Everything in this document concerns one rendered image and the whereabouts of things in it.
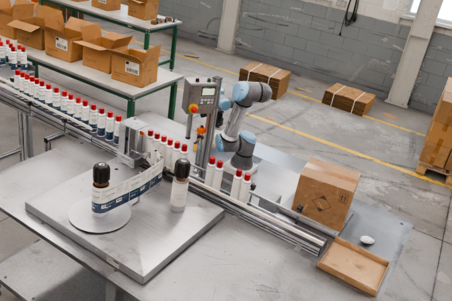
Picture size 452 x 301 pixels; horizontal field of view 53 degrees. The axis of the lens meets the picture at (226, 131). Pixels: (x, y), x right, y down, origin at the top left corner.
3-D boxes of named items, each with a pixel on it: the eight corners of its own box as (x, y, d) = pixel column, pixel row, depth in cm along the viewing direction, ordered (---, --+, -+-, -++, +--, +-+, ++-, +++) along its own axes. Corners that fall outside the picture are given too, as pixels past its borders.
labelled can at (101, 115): (95, 135, 303) (95, 107, 294) (101, 133, 307) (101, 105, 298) (101, 138, 301) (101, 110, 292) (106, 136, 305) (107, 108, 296)
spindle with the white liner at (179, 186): (165, 207, 243) (171, 160, 230) (175, 200, 250) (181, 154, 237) (179, 214, 240) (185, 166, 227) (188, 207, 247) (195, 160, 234)
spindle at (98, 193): (87, 212, 228) (87, 164, 216) (100, 205, 235) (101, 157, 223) (99, 220, 224) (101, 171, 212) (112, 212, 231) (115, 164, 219)
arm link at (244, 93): (237, 156, 290) (265, 91, 255) (215, 156, 285) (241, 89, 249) (233, 142, 298) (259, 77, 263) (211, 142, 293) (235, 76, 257)
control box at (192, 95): (181, 107, 265) (184, 76, 256) (208, 107, 272) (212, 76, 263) (186, 115, 257) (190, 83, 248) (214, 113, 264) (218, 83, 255)
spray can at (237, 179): (227, 200, 258) (233, 169, 249) (232, 196, 262) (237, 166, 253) (235, 203, 256) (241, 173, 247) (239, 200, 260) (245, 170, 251)
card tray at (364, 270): (316, 267, 227) (318, 261, 225) (333, 241, 247) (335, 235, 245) (374, 297, 214) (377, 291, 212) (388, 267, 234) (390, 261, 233)
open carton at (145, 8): (119, 15, 650) (120, -12, 634) (140, 12, 685) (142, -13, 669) (141, 22, 632) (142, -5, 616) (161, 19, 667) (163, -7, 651)
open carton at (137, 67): (101, 80, 417) (103, 41, 401) (133, 68, 460) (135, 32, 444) (136, 92, 406) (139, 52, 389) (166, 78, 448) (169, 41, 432)
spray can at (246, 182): (235, 204, 256) (241, 173, 247) (240, 200, 260) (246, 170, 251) (243, 208, 254) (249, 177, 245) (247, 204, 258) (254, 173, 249)
